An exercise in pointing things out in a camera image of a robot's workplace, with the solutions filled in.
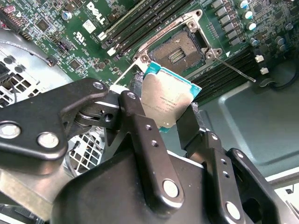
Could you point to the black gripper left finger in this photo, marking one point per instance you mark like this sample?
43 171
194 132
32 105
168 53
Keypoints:
35 121

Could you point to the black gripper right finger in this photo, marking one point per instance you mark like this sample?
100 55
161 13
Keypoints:
223 189

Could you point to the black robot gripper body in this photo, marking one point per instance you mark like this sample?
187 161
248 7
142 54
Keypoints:
105 198

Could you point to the silver green CPU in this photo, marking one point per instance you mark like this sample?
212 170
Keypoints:
165 93

